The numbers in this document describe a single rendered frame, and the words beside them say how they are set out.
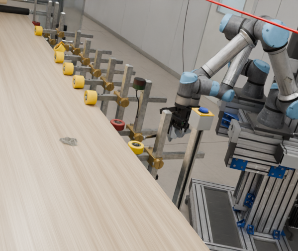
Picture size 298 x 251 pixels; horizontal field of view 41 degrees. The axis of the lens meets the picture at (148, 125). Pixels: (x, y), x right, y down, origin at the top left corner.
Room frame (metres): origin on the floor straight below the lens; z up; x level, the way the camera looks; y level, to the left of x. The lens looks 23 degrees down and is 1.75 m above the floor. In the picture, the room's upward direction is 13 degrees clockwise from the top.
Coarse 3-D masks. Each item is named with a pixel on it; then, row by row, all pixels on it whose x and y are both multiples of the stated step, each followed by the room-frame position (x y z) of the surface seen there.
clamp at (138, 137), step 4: (128, 124) 2.05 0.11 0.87; (128, 128) 2.01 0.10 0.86; (132, 128) 2.00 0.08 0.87; (132, 132) 1.97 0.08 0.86; (132, 136) 1.96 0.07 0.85; (136, 136) 1.94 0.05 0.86; (140, 136) 1.95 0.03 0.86; (132, 140) 1.95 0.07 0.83; (136, 140) 1.94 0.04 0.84; (140, 140) 1.95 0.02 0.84
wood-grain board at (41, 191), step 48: (0, 48) 2.80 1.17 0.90; (48, 48) 3.09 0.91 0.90; (0, 96) 1.95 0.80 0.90; (48, 96) 2.11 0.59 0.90; (0, 144) 1.46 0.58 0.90; (48, 144) 1.56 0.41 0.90; (96, 144) 1.66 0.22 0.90; (0, 192) 1.15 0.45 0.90; (48, 192) 1.21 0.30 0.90; (96, 192) 1.28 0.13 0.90; (144, 192) 1.36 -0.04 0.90; (0, 240) 0.92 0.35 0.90; (48, 240) 0.97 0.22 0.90; (96, 240) 1.02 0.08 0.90; (144, 240) 1.07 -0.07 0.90; (192, 240) 1.13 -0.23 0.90
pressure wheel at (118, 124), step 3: (111, 120) 1.97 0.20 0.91; (114, 120) 1.98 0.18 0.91; (117, 120) 1.99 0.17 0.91; (120, 120) 1.99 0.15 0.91; (111, 123) 1.94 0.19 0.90; (114, 123) 1.94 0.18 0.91; (117, 123) 1.95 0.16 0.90; (120, 123) 1.96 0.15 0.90; (123, 123) 1.96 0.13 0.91; (114, 126) 1.93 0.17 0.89; (117, 126) 1.93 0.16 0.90; (120, 126) 1.93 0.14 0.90; (123, 126) 1.95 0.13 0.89; (117, 129) 1.93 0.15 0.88; (120, 129) 1.93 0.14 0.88
